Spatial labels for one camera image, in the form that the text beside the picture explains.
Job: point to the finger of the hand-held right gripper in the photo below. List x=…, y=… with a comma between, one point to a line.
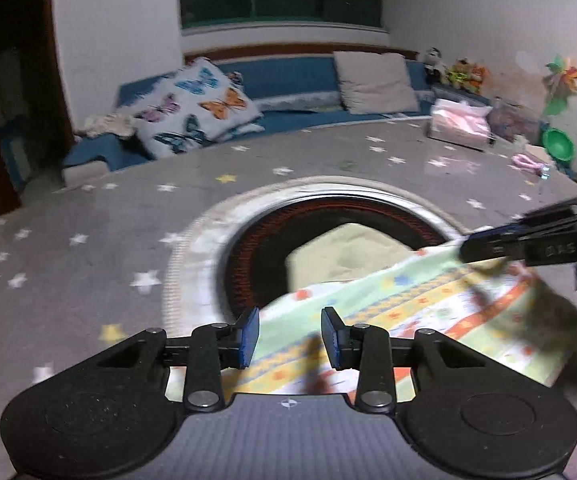
x=548, y=219
x=498, y=253

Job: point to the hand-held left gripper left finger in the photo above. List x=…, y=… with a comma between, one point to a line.
x=249, y=336

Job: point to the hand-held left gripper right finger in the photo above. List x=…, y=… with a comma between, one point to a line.
x=330, y=339

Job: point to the colourful patterned cloth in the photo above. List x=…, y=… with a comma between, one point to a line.
x=418, y=305

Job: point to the small pink toy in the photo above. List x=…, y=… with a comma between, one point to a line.
x=528, y=164

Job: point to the green bowl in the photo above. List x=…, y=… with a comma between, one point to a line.
x=558, y=145

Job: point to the round rimmed mat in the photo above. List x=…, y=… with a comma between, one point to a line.
x=203, y=255

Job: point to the pink plastic bag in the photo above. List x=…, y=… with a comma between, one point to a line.
x=458, y=122

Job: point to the colourful pinwheel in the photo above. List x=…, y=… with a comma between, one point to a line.
x=562, y=80

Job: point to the orange plush toy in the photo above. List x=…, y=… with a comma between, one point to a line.
x=478, y=77

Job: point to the yellow green plush toy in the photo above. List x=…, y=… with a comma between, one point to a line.
x=458, y=74

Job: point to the black and white plush toy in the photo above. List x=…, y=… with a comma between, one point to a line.
x=432, y=62

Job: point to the plain grey pillow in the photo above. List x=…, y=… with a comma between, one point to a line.
x=376, y=82

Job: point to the butterfly print pillow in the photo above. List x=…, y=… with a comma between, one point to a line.
x=193, y=105

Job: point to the crumpled cream cloth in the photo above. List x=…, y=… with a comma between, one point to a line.
x=108, y=125

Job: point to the blue sofa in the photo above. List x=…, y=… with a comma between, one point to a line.
x=288, y=70

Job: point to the dark wooden door frame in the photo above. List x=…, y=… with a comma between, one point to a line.
x=23, y=85

